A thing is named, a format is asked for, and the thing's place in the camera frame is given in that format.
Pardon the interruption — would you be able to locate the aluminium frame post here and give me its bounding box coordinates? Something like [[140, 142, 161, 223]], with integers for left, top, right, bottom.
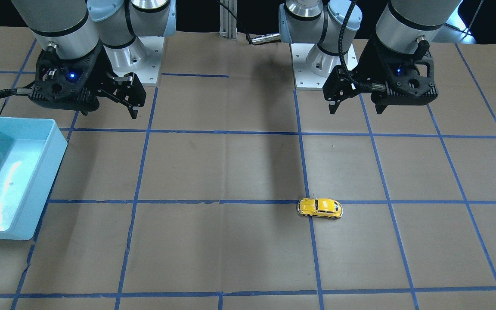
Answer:
[[218, 0, 238, 40]]

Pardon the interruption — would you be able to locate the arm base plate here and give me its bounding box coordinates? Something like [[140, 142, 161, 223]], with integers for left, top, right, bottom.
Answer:
[[290, 43, 341, 91], [104, 37, 165, 86]]

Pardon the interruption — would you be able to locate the yellow beetle toy car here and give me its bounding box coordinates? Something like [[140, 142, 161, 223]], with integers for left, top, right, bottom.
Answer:
[[297, 198, 343, 219]]

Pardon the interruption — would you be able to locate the light blue plastic bin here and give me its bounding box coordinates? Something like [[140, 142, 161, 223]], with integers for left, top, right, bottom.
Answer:
[[0, 117, 68, 241]]

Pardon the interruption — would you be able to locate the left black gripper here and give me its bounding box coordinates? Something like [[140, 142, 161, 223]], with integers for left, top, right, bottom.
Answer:
[[322, 34, 439, 115]]

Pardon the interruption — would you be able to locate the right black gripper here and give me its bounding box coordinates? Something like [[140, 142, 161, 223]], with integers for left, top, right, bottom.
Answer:
[[30, 41, 146, 119]]

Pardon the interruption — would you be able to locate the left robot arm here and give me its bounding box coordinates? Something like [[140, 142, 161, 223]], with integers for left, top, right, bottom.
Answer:
[[278, 0, 459, 114]]

